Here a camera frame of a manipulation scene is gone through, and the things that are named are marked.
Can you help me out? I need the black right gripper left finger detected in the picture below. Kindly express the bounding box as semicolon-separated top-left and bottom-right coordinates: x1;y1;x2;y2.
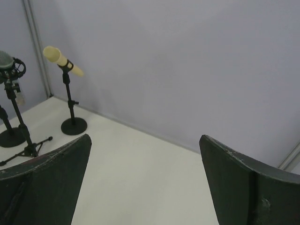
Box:
0;134;91;225

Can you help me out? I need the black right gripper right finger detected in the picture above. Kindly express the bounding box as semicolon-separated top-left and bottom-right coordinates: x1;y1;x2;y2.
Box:
199;135;300;225

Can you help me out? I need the black tripod shock-mount stand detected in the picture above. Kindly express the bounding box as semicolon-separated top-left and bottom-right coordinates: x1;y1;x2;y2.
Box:
0;57;53;166

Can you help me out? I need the glitter rhinestone microphone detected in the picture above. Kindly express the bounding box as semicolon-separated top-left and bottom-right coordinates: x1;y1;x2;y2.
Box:
0;51;26;105

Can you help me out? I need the black left round-base stand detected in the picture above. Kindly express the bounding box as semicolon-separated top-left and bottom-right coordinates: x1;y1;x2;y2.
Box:
0;106;25;148

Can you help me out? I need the black round-base mic stand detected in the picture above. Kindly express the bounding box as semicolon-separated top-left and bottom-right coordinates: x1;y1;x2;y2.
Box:
58;60;88;135

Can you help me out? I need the cream yellow microphone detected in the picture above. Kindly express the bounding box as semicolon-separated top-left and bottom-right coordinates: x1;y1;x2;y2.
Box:
43;46;84;77

